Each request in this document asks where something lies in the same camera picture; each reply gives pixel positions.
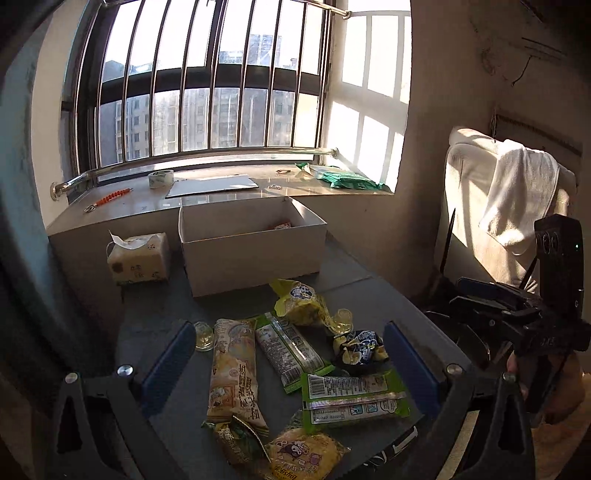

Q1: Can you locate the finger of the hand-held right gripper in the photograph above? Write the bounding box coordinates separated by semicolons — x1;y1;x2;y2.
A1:
449;295;541;330
456;276;539;305

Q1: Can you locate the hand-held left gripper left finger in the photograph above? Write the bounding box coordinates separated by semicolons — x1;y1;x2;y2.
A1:
46;320;197;480

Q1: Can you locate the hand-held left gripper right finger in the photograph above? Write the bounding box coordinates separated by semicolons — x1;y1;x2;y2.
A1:
383;320;539;480

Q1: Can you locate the clear jelly cup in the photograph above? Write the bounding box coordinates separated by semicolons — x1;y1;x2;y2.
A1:
193;320;215;354
330;308;355;335

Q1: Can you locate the dark blue snack packet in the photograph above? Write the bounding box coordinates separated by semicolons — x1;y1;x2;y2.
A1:
331;329;391;370

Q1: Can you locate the long beige snack packet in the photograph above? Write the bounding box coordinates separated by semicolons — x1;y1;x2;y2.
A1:
201;318;271;435

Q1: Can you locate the green yellow snack packet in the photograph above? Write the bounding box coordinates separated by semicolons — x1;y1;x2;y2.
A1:
201;415;273;467

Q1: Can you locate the cardboard box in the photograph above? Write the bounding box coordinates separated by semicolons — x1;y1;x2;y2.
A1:
178;196;328;298

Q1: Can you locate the yellow purple snack packet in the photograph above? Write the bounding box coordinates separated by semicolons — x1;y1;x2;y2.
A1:
263;427;352;480

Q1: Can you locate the person's right hand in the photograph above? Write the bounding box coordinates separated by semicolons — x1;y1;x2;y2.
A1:
505;352;586;425

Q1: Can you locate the grey felt table cover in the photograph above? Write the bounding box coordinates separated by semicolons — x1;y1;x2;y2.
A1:
113;231;472;480

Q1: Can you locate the beige chair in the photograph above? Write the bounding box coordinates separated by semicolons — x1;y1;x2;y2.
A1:
434;127;578;296

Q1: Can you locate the white towel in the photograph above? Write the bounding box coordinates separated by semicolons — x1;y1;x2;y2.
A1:
478;138;578;257

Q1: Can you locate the tissue paper pack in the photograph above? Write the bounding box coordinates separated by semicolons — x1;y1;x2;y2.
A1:
106;230;171;286

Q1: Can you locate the green wipes pack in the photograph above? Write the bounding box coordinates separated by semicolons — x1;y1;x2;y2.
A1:
329;169;392;191

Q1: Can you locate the orange beaded tool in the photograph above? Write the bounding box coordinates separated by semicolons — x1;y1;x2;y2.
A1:
83;187;134;214

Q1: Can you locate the white flat board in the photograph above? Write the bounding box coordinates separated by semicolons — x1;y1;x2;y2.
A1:
165;174;259;199

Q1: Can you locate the white green plastic packet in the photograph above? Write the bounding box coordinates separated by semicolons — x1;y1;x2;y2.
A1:
294;161;343;180

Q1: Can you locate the steel window guard rail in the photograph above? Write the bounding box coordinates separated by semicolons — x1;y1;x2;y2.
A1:
51;0;352;200

